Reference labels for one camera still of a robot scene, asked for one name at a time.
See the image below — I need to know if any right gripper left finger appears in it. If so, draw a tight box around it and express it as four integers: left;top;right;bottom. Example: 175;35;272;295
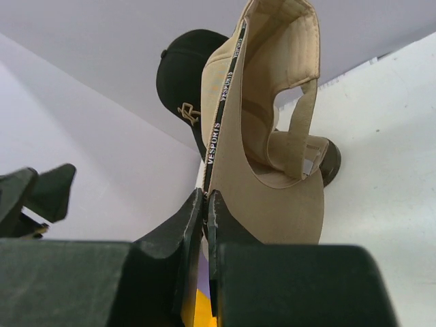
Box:
1;189;203;326

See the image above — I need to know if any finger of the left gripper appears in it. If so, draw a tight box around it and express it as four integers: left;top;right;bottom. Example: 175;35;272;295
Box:
25;163;76;223
1;167;37;238

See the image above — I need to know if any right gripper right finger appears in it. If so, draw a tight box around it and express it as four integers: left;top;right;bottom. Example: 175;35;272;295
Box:
207;191;398;326

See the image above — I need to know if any beige baseball cap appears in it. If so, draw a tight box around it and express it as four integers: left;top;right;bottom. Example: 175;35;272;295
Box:
201;1;328;245

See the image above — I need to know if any black cap gold R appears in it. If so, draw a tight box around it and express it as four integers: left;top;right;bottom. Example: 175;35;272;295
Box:
156;29;228;158

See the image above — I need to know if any yellow plastic tray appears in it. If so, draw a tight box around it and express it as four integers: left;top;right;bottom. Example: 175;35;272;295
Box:
180;289;217;327

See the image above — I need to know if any dark wooden round stand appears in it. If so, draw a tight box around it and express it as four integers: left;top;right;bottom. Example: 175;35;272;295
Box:
320;140;342;187

